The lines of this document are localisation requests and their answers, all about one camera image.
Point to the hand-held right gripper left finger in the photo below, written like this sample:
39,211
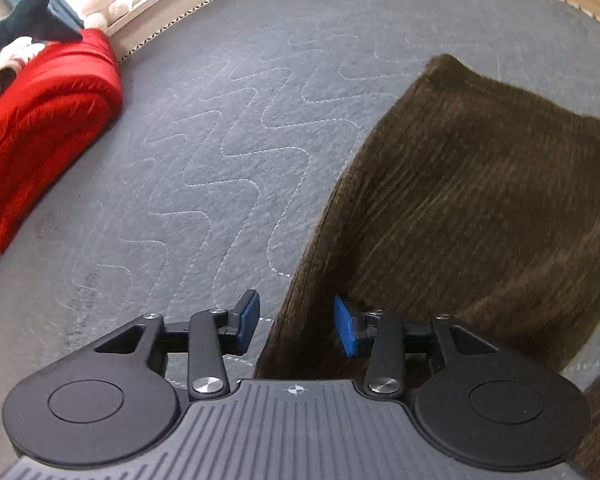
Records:
250,317

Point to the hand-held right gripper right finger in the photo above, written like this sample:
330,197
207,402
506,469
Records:
344,327

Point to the grey quilted mattress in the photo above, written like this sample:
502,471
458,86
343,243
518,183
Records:
205,135

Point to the red folded blanket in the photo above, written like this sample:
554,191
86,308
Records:
45,125

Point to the white plush toy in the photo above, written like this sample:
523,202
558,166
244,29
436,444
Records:
107,5

